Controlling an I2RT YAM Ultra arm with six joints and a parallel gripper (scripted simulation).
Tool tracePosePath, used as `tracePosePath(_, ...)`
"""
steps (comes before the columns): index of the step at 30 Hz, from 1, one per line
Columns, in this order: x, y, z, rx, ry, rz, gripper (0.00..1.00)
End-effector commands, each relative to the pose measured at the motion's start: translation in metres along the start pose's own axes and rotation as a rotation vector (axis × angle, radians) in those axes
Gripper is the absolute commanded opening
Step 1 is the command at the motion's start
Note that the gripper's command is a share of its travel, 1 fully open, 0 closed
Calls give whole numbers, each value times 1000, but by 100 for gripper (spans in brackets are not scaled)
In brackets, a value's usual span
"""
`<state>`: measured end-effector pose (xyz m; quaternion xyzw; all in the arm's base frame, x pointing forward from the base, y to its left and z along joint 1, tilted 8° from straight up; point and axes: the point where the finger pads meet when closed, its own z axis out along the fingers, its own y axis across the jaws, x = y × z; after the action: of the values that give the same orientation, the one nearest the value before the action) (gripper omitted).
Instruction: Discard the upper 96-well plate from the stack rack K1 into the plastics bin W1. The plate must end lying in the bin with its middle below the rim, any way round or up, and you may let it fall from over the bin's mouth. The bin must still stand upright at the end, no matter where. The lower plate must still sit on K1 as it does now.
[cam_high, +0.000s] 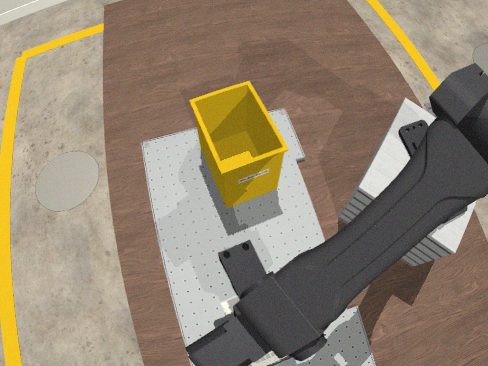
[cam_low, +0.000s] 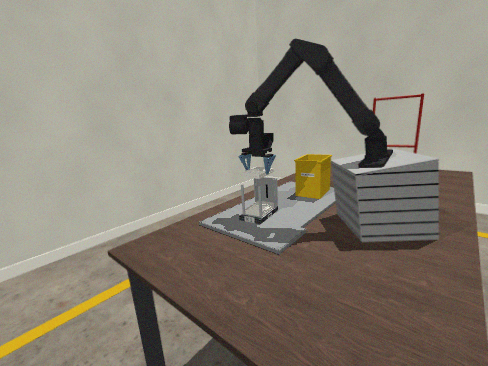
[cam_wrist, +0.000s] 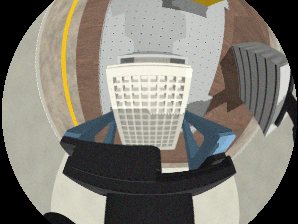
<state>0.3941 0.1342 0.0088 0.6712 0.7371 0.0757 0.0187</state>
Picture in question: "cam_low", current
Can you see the yellow open-top bin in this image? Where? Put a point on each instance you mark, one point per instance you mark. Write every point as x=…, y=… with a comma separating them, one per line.
x=312, y=173

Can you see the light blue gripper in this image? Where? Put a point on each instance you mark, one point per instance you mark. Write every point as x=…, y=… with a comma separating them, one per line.
x=256, y=148

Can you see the white well plate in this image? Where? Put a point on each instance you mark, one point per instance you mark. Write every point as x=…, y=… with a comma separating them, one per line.
x=256, y=172
x=254, y=208

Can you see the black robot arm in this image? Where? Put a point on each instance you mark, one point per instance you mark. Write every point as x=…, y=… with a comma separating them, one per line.
x=321, y=61

